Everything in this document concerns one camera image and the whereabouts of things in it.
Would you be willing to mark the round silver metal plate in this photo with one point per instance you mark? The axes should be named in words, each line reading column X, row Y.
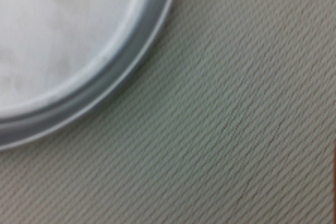
column 71, row 47

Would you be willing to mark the beige woven placemat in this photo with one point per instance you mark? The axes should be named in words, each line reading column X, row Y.
column 215, row 143

